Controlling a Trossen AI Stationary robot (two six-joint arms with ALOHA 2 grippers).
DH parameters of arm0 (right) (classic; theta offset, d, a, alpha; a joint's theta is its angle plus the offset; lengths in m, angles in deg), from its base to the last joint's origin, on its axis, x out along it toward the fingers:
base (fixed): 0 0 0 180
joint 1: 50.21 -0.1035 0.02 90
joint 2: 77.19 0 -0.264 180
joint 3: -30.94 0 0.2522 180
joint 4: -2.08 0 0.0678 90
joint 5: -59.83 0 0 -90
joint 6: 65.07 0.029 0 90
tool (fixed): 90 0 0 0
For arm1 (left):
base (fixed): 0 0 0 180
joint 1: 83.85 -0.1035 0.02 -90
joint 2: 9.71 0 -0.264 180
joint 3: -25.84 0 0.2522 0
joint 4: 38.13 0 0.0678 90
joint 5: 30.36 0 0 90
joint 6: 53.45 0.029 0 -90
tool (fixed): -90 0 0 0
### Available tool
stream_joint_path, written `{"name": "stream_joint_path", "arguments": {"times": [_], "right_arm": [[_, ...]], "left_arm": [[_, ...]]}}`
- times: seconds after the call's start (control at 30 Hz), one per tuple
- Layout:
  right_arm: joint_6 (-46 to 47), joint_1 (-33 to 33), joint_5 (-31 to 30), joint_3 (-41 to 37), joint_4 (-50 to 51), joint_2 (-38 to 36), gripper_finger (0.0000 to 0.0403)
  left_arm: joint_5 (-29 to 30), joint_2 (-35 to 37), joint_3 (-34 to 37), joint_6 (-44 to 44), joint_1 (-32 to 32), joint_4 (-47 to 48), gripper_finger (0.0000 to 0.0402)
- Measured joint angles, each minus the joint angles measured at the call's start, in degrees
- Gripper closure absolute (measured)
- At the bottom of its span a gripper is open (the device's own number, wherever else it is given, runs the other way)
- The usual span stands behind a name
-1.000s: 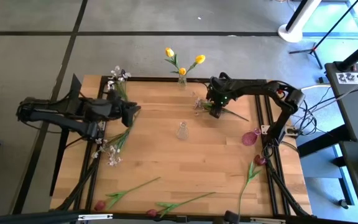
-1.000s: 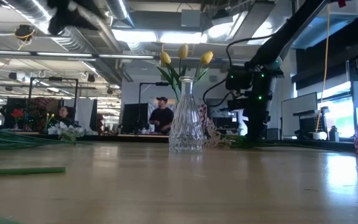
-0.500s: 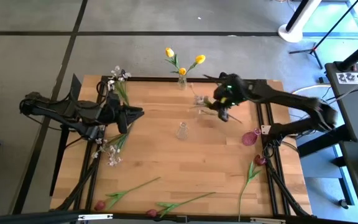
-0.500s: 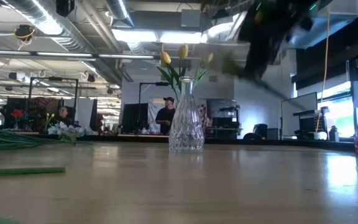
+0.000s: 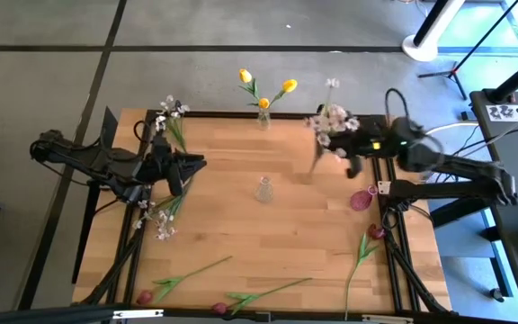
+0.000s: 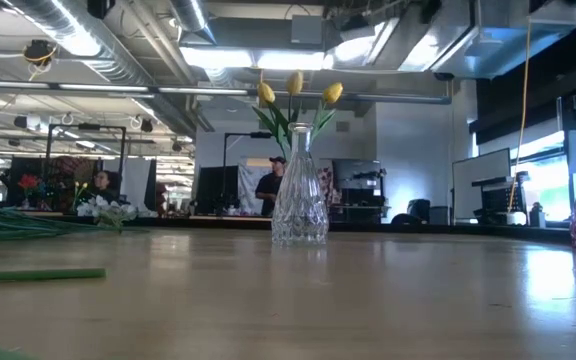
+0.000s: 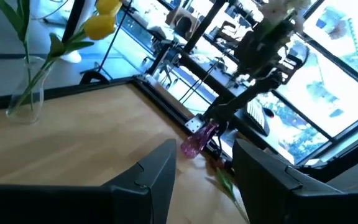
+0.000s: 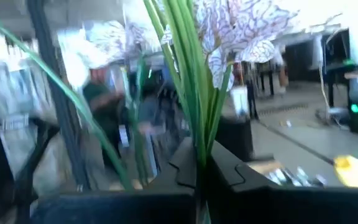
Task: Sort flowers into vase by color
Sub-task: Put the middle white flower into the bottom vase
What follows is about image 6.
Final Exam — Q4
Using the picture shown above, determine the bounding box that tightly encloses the black background rig frame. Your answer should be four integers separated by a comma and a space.
45, 123, 128, 201

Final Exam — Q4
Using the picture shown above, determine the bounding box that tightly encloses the seated person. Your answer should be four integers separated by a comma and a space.
87, 169, 119, 206

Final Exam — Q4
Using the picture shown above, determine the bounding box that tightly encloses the yellow artificial tulip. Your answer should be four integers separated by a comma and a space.
310, 81, 344, 144
251, 81, 292, 156
286, 70, 305, 126

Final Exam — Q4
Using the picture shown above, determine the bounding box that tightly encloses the bright ceiling light panel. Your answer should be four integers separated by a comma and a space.
180, 47, 329, 71

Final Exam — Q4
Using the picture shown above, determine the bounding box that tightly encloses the red flower in background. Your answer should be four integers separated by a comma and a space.
17, 173, 40, 209

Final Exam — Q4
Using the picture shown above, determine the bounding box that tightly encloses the white board panel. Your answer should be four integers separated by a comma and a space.
451, 147, 512, 221

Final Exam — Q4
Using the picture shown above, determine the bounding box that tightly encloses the wide clear cut-glass vase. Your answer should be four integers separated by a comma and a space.
271, 122, 330, 246

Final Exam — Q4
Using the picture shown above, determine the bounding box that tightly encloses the black monitor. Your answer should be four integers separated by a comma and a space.
195, 165, 239, 214

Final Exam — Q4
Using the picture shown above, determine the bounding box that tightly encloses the silver ventilation duct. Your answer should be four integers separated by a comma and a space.
7, 0, 199, 136

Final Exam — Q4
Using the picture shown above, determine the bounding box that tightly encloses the red artificial tulip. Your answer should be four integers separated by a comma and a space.
0, 267, 107, 283

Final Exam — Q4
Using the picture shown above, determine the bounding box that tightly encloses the yellow hanging cable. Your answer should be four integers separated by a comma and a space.
507, 17, 533, 214

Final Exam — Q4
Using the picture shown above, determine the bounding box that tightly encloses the standing person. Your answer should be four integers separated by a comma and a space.
255, 155, 288, 217

